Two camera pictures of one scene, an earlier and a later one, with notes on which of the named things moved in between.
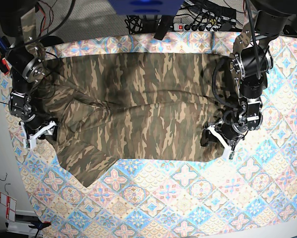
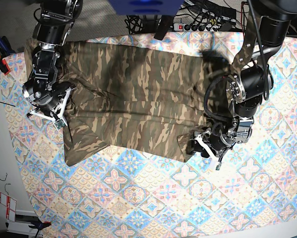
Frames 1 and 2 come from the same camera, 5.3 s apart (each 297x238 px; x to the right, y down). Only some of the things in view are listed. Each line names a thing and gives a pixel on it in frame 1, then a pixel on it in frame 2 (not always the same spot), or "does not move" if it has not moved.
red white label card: (10, 203) does not move
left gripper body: (31, 134) → (48, 100)
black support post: (165, 25) does not move
